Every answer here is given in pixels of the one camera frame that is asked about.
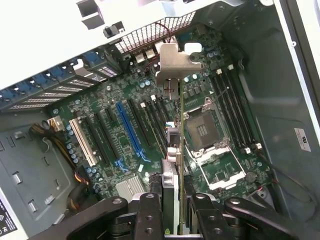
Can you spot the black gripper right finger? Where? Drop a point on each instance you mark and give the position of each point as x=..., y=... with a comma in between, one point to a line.
x=210, y=217

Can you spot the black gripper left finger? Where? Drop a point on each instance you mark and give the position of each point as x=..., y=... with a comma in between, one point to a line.
x=147, y=217

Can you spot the silver chipset heatsink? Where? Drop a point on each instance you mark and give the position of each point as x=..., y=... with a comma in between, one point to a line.
x=130, y=187

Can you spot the metal socket cover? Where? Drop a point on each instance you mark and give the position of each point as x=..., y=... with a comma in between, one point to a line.
x=220, y=175

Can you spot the round coin battery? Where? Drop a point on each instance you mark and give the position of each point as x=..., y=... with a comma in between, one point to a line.
x=250, y=176

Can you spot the blue expansion slot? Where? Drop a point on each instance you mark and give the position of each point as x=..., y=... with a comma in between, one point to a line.
x=130, y=130

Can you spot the CPU socket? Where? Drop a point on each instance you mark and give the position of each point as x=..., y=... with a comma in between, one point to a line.
x=202, y=127

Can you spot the white expansion slot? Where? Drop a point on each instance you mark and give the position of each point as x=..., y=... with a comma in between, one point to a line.
x=82, y=142

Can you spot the grey power supply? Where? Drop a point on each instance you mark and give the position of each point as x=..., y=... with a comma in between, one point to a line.
x=25, y=162

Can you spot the green motherboard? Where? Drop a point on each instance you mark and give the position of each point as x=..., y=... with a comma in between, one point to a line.
x=117, y=75

